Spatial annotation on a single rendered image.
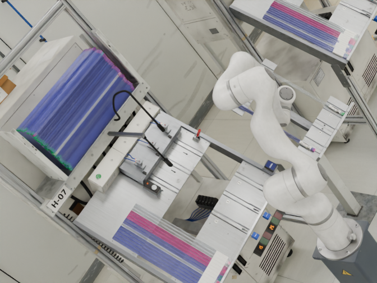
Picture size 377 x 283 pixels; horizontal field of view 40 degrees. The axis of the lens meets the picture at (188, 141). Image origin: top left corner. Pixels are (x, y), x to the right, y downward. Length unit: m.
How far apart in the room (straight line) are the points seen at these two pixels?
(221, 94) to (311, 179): 0.43
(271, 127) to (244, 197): 0.70
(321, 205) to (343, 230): 0.16
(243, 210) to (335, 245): 0.52
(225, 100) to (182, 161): 0.75
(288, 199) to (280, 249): 1.20
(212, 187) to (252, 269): 0.49
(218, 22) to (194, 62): 1.59
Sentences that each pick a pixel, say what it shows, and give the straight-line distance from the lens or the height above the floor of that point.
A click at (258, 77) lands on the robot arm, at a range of 1.79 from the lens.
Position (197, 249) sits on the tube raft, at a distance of 2.36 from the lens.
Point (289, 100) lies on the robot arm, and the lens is 2.21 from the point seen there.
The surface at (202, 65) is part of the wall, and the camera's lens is 4.76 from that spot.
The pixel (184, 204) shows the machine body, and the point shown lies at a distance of 2.98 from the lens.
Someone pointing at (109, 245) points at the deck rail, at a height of 1.07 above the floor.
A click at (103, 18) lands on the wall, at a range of 4.22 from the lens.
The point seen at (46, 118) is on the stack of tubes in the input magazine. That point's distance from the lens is 2.28.
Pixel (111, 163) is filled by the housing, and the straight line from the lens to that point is 2.44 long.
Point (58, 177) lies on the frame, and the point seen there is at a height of 1.41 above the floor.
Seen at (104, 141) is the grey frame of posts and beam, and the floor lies 1.34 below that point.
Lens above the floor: 2.33
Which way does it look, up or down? 30 degrees down
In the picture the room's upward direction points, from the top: 42 degrees counter-clockwise
